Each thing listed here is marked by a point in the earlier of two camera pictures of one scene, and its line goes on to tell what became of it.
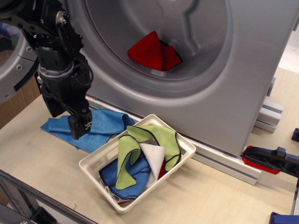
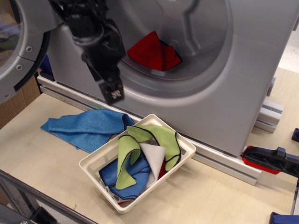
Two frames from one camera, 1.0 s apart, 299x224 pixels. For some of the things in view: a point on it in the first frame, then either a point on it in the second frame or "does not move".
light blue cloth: [105, 123] does not move
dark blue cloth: [140, 171] does not move
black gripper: [64, 86] → [103, 50]
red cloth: [155, 52] does not move
